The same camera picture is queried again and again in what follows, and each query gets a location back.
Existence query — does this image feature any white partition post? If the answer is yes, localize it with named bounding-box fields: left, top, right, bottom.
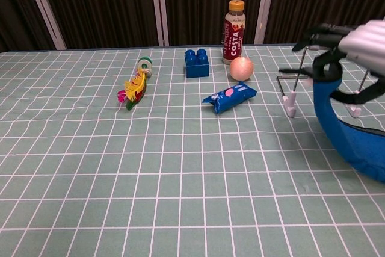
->
left=149, top=0, right=170, bottom=48
left=254, top=0, right=278, bottom=45
left=21, top=0, right=67, bottom=51

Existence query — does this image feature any black and blue towel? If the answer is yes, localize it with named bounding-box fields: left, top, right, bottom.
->
left=278, top=46, right=385, bottom=184

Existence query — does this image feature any colourful feather shuttlecock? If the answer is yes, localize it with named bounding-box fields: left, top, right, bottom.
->
left=117, top=56, right=153, bottom=111

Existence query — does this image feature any green checked tablecloth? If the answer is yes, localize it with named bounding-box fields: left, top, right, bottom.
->
left=0, top=42, right=385, bottom=257

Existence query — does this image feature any blue snack packet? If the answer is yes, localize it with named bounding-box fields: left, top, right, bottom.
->
left=202, top=81, right=258, bottom=116

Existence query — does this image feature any wire rack with white feet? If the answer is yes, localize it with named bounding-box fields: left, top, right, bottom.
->
left=276, top=45, right=371, bottom=118

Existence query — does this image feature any blue toy brick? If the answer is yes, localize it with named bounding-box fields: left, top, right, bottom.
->
left=184, top=48, right=211, bottom=79

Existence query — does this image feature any Costa coffee bottle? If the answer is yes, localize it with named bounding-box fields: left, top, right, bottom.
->
left=221, top=0, right=246, bottom=65

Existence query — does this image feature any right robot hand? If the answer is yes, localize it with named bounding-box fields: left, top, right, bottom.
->
left=291, top=17, right=385, bottom=106

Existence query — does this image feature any pink ball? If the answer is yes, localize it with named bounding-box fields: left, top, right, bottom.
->
left=229, top=56, right=255, bottom=82

